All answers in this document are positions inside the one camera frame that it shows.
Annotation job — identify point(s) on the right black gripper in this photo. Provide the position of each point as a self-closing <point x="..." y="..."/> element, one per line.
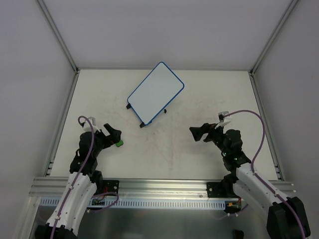
<point x="208" y="132"/>

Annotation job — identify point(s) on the small black object bottom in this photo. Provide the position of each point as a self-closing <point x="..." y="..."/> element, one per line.
<point x="238" y="234"/>

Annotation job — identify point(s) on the right circuit board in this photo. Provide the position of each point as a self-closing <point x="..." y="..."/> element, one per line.
<point x="234" y="205"/>

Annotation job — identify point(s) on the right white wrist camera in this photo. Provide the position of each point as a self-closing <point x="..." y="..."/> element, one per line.
<point x="223" y="119"/>

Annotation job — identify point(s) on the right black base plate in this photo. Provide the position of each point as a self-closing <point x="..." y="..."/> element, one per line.
<point x="220" y="190"/>

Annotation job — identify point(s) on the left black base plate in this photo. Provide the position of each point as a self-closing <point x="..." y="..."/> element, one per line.
<point x="106" y="186"/>

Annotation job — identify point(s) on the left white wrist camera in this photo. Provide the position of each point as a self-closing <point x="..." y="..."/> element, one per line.
<point x="88" y="124"/>

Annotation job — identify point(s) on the left circuit board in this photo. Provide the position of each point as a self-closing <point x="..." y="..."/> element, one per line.
<point x="98" y="201"/>

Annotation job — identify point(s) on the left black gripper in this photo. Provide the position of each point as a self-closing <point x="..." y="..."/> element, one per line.
<point x="107" y="139"/>

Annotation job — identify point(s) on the circuit board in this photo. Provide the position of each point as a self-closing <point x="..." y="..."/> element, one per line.
<point x="98" y="201"/>
<point x="234" y="205"/>

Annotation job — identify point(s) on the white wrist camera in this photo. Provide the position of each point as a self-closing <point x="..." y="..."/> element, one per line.
<point x="223" y="119"/>
<point x="88" y="124"/>

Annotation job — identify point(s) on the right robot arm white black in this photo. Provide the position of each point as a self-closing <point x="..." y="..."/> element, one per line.
<point x="285" y="217"/>

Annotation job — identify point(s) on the aluminium front rail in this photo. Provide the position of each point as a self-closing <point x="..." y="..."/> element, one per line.
<point x="167" y="189"/>

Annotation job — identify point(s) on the aluminium frame post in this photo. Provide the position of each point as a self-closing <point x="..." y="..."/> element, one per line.
<point x="275" y="33"/>
<point x="48" y="17"/>

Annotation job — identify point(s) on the blue-framed whiteboard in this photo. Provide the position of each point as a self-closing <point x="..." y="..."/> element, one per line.
<point x="155" y="92"/>

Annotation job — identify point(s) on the green bone-shaped eraser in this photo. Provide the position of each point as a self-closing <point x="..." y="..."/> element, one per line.
<point x="119" y="144"/>

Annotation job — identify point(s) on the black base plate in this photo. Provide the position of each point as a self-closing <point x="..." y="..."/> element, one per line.
<point x="106" y="186"/>
<point x="220" y="190"/>

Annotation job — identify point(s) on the white slotted cable duct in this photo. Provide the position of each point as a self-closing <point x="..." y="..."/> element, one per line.
<point x="205" y="204"/>

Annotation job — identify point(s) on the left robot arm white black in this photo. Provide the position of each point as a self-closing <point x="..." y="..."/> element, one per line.
<point x="84" y="184"/>

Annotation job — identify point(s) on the left aluminium frame post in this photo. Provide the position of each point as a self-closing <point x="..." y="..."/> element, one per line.
<point x="48" y="17"/>

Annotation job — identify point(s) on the right aluminium frame post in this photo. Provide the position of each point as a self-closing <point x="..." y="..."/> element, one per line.
<point x="275" y="33"/>

